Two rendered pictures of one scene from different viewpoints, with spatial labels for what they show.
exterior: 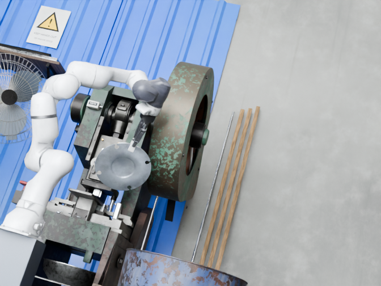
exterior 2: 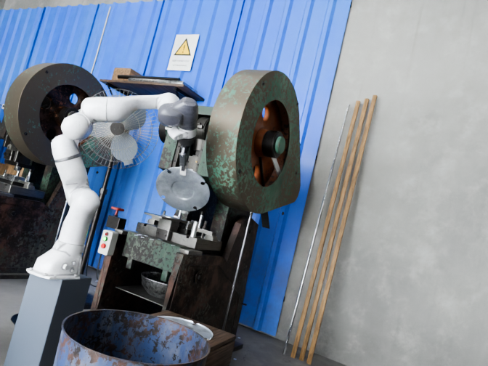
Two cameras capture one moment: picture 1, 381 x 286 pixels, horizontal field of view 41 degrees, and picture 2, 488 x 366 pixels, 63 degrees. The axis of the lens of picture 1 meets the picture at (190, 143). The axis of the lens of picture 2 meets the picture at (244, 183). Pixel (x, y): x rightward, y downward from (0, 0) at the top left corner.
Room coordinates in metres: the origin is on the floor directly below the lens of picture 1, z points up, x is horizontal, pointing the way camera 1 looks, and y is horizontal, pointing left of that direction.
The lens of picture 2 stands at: (0.67, -0.67, 0.86)
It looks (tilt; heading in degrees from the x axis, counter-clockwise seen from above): 5 degrees up; 19
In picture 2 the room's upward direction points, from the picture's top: 14 degrees clockwise
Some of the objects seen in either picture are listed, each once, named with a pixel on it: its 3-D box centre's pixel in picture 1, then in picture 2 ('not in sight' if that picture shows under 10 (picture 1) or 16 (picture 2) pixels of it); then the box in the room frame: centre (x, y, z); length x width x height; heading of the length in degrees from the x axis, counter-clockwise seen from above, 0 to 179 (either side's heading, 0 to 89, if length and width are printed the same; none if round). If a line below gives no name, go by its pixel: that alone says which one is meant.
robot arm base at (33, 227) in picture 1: (24, 218); (59, 258); (2.12, 0.57, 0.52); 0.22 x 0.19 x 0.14; 178
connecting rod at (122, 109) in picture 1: (120, 126); (202, 144); (2.93, 0.44, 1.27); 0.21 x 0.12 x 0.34; 171
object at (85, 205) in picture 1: (83, 207); (163, 227); (2.76, 0.46, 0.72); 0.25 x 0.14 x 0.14; 171
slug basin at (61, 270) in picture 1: (70, 275); (166, 287); (2.93, 0.44, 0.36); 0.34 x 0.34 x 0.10
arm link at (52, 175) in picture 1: (49, 177); (80, 216); (2.14, 0.54, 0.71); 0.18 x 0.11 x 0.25; 53
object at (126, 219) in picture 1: (121, 214); (205, 229); (2.91, 0.27, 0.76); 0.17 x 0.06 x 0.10; 81
